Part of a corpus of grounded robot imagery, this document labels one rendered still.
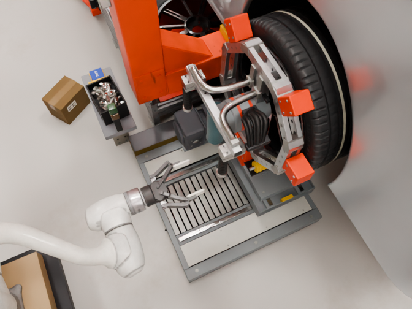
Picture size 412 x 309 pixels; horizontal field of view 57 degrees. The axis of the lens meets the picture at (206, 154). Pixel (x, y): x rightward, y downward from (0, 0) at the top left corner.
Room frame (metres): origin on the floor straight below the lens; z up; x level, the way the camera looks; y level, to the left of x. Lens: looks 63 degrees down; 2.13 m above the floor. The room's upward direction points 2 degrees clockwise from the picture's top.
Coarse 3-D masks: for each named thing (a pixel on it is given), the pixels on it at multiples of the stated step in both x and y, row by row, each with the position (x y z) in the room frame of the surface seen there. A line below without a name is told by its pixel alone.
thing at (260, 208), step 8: (232, 160) 0.97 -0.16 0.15; (232, 168) 0.93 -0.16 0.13; (240, 168) 0.92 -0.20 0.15; (240, 176) 0.87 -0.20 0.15; (240, 184) 0.84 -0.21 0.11; (248, 184) 0.82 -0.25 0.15; (304, 184) 0.84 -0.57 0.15; (312, 184) 0.83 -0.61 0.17; (248, 192) 0.77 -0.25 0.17; (288, 192) 0.79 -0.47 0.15; (296, 192) 0.78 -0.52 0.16; (304, 192) 0.78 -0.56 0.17; (256, 200) 0.73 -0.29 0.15; (264, 200) 0.72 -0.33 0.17; (272, 200) 0.72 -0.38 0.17; (280, 200) 0.73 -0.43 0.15; (288, 200) 0.74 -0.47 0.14; (256, 208) 0.68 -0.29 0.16; (264, 208) 0.68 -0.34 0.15; (272, 208) 0.69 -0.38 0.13
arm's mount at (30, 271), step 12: (36, 252) 0.35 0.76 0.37; (12, 264) 0.29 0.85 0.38; (24, 264) 0.29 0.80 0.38; (36, 264) 0.29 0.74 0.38; (12, 276) 0.24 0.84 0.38; (24, 276) 0.24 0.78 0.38; (36, 276) 0.24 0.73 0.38; (24, 288) 0.19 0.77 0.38; (36, 288) 0.19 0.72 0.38; (48, 288) 0.20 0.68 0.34; (24, 300) 0.14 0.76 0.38; (36, 300) 0.14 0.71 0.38; (48, 300) 0.15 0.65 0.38
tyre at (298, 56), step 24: (264, 24) 1.03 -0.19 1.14; (288, 24) 1.01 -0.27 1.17; (312, 24) 1.01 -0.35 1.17; (288, 48) 0.89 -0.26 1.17; (312, 48) 0.89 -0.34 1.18; (336, 48) 0.90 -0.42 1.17; (288, 72) 0.85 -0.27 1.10; (312, 72) 0.81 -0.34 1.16; (312, 96) 0.74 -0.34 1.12; (336, 96) 0.76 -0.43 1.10; (312, 120) 0.69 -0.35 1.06; (336, 120) 0.70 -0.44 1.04; (312, 144) 0.65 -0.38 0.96; (336, 144) 0.66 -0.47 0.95
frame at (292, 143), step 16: (224, 48) 1.08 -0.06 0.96; (240, 48) 0.98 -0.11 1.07; (256, 48) 0.95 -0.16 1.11; (224, 64) 1.07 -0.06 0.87; (256, 64) 0.89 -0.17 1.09; (272, 64) 0.87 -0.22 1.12; (224, 80) 1.07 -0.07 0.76; (272, 80) 0.80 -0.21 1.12; (288, 80) 0.80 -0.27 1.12; (272, 96) 0.76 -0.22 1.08; (288, 128) 0.68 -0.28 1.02; (288, 144) 0.64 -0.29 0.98; (256, 160) 0.75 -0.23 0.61; (272, 160) 0.72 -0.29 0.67
